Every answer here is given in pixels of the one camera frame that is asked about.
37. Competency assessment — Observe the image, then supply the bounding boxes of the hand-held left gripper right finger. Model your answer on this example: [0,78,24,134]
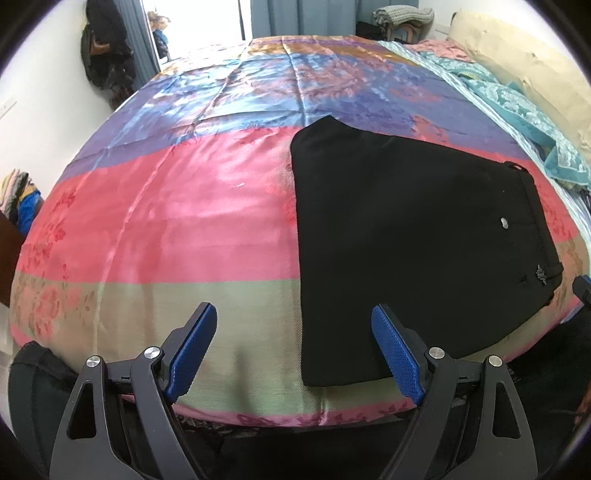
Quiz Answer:
[372,304,539,480]

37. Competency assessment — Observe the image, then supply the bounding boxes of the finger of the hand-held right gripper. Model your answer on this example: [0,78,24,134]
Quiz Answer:
[573,274,591,319]

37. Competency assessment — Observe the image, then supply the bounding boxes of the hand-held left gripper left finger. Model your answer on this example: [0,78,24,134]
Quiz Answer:
[48,302,218,480]

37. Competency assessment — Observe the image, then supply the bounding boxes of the black pants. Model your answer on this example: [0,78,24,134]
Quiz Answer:
[290,115,565,387]

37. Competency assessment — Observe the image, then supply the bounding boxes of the multicolour striped satin bedspread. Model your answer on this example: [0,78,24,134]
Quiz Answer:
[9,37,583,428]

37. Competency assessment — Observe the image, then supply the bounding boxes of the black fabric bag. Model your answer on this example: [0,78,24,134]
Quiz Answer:
[8,342,93,462]

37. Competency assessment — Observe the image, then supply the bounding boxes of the teal lace blanket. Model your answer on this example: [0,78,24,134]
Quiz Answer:
[379,41,591,190]

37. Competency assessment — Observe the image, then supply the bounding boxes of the brown wooden furniture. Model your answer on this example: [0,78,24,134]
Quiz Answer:
[0,215,24,308]

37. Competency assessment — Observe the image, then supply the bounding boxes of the stack of folded clothes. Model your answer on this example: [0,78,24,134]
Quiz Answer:
[0,170,43,236]

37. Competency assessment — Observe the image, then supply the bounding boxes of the beige pillow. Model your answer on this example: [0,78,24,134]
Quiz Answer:
[450,10,591,167]

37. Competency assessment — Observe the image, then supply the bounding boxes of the pink floral cloth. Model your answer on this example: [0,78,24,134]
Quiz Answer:
[411,39,476,63]

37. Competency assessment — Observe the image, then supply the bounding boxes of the wooden chair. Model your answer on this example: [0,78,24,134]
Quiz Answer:
[388,22,428,44]

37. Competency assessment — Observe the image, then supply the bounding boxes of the hanging dark clothes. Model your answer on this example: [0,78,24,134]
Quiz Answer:
[81,0,139,109]

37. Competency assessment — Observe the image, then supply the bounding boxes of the folded grey blanket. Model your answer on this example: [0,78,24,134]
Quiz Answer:
[373,6,435,28]

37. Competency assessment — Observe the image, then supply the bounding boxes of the blue curtain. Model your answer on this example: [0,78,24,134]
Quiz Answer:
[250,0,419,40]

